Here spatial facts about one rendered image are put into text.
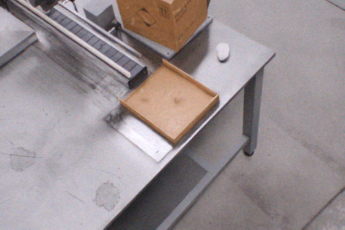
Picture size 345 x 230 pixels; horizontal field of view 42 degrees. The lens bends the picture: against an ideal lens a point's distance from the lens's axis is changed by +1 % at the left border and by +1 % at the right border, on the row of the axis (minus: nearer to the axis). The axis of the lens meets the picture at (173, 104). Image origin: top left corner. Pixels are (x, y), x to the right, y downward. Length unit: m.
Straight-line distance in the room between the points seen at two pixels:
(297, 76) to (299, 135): 0.44
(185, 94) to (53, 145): 0.55
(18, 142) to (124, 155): 0.43
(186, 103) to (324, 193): 1.06
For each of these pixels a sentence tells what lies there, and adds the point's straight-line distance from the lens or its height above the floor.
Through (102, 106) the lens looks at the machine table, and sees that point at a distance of 1.80.
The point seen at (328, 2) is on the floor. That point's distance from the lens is 3.41.
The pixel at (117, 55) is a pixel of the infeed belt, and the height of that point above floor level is 0.88.
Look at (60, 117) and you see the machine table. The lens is 1.83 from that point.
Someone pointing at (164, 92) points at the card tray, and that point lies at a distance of 1.78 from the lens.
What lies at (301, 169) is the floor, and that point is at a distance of 2.55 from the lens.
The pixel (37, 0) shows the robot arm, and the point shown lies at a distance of 1.93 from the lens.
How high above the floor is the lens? 2.24
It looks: 54 degrees down
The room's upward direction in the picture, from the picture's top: 10 degrees counter-clockwise
